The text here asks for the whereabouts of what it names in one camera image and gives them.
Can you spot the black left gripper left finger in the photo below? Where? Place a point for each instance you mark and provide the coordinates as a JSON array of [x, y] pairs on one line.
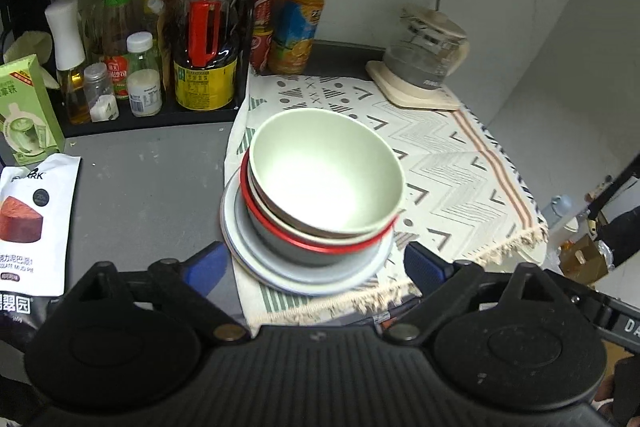
[[181, 289]]

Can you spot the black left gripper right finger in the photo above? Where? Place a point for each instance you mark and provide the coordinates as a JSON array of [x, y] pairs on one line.
[[447, 290]]

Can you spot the white bakery print plate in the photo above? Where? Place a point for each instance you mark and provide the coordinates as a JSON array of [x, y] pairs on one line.
[[262, 258]]

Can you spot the red plate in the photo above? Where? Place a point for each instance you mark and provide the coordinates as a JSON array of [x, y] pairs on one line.
[[299, 255]]

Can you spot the large pale green bowl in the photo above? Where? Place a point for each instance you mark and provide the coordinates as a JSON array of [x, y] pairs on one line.
[[327, 170]]

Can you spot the small pale green bowl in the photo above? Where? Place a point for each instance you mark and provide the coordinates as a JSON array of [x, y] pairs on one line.
[[305, 226]]

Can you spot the cardboard box on floor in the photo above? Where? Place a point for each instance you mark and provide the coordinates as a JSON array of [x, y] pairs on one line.
[[582, 261]]

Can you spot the patterned table mat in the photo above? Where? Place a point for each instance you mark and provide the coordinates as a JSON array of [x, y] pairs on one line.
[[464, 198]]

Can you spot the white cake mix pouch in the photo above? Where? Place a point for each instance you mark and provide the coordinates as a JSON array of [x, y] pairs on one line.
[[36, 204]]

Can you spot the white lid milk bottle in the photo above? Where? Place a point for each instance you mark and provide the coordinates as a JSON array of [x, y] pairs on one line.
[[143, 76]]

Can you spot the cream kettle base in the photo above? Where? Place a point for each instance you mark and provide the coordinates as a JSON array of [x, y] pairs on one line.
[[405, 95]]

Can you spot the small glass spice jar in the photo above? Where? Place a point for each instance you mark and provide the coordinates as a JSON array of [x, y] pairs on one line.
[[99, 93]]

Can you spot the green matcha box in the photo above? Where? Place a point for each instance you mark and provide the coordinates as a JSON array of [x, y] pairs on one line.
[[29, 127]]

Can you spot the large soy sauce bottle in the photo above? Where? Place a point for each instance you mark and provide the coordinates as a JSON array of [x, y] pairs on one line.
[[206, 55]]

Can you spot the red soda can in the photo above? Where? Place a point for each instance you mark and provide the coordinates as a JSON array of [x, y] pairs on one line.
[[262, 34]]

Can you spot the green label sauce bottle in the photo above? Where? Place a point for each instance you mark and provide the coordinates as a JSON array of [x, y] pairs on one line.
[[118, 23]]

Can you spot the white cap oil sprayer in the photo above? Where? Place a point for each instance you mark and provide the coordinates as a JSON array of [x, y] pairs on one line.
[[70, 58]]

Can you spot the orange juice bottle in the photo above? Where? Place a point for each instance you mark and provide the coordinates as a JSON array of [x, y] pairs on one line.
[[293, 37]]

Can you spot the glass kettle cream handle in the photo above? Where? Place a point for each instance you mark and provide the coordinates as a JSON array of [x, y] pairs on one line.
[[431, 48]]

